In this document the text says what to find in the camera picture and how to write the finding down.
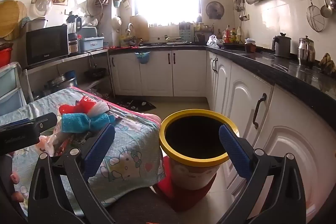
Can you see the red plastic stool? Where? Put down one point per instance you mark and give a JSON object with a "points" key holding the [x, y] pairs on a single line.
{"points": [[168, 187]]}

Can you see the black floor mat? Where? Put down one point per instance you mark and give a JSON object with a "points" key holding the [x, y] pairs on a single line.
{"points": [[136, 105]]}

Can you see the cartoon printed blanket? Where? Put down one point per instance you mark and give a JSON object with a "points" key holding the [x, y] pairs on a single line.
{"points": [[126, 140]]}

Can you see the steel faucet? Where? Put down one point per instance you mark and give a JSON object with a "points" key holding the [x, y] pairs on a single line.
{"points": [[129, 28]]}

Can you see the steel shelf rack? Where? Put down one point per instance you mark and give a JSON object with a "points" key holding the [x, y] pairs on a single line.
{"points": [[78, 56]]}

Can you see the small wall fan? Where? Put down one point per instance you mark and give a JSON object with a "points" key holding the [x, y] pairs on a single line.
{"points": [[214, 10]]}

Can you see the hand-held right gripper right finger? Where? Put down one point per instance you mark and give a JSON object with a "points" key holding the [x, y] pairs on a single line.
{"points": [[235, 151]]}

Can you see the bunch of bananas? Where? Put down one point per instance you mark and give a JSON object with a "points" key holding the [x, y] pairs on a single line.
{"points": [[328, 64]]}

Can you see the steel kettle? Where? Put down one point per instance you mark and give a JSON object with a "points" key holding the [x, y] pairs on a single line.
{"points": [[305, 50]]}

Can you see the round bamboo tray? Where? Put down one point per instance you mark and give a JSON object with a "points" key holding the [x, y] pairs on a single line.
{"points": [[11, 19]]}

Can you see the yellow rimmed waste bin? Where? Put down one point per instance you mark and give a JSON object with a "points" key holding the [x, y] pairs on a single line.
{"points": [[191, 176]]}

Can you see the brown glass jar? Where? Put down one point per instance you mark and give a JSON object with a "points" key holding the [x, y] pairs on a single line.
{"points": [[250, 46]]}

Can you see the wall socket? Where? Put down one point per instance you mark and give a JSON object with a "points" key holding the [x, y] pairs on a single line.
{"points": [[246, 17]]}

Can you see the white kitchen cabinets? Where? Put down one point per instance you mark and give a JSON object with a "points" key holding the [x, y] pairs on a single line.
{"points": [[236, 87]]}

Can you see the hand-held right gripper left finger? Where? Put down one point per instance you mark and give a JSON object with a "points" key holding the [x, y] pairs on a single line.
{"points": [[99, 151]]}

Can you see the black wok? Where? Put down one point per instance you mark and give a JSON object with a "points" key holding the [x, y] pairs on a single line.
{"points": [[95, 73]]}

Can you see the blue fuzzy sock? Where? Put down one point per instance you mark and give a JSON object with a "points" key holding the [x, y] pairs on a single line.
{"points": [[78, 123]]}

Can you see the grey kettle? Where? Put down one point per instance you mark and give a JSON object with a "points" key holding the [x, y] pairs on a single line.
{"points": [[281, 45]]}

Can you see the green wall holder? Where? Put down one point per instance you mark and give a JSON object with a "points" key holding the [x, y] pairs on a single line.
{"points": [[119, 1]]}

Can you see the blue round container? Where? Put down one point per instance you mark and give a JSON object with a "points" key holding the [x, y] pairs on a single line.
{"points": [[71, 78]]}

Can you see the wooden cutting board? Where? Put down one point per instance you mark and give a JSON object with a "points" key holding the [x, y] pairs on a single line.
{"points": [[140, 28]]}

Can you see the plastic drawer cabinet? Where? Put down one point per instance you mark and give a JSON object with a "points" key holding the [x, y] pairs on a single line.
{"points": [[10, 87]]}

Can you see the steel pot with lid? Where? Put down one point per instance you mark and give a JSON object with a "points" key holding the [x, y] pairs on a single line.
{"points": [[59, 81]]}

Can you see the clear plastic lid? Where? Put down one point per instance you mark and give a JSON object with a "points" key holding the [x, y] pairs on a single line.
{"points": [[43, 5]]}

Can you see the cluster of condiment bottles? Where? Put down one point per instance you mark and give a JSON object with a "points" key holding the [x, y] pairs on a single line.
{"points": [[232, 35]]}

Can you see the black microwave oven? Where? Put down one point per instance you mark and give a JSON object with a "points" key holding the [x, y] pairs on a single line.
{"points": [[46, 47]]}

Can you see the hanging kitchen utensils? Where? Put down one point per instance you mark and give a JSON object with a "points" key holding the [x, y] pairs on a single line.
{"points": [[239, 6]]}

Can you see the person's left hand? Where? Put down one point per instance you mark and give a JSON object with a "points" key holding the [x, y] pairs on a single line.
{"points": [[15, 177]]}

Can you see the white hanging colander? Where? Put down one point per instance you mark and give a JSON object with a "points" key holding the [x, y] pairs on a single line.
{"points": [[116, 21]]}

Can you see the blue hanging bin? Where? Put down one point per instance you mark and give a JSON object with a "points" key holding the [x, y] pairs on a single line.
{"points": [[143, 57]]}

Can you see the red snack packet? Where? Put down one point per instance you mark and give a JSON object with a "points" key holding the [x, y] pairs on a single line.
{"points": [[67, 109]]}

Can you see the white foam fruit net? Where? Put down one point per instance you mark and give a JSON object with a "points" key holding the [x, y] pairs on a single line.
{"points": [[99, 108], [52, 139]]}

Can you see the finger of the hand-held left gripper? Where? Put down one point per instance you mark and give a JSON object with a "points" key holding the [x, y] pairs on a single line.
{"points": [[43, 121]]}

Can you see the dark green wrapper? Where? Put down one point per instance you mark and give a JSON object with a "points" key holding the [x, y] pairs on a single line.
{"points": [[78, 138]]}

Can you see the blue dish box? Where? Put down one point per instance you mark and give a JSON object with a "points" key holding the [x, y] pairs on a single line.
{"points": [[90, 44]]}

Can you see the red plastic basin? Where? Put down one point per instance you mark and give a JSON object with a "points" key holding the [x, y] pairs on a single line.
{"points": [[5, 57]]}

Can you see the blender with dark base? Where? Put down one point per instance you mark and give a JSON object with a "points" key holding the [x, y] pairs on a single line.
{"points": [[73, 35]]}

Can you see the clear plastic bag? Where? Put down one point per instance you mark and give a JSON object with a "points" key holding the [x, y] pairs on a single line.
{"points": [[214, 40]]}

